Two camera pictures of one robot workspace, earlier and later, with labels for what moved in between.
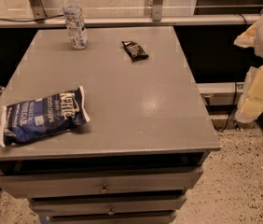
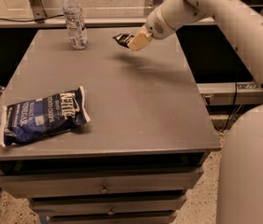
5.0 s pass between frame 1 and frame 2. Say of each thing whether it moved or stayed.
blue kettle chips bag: stayed
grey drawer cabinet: stayed
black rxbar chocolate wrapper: moved
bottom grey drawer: stayed
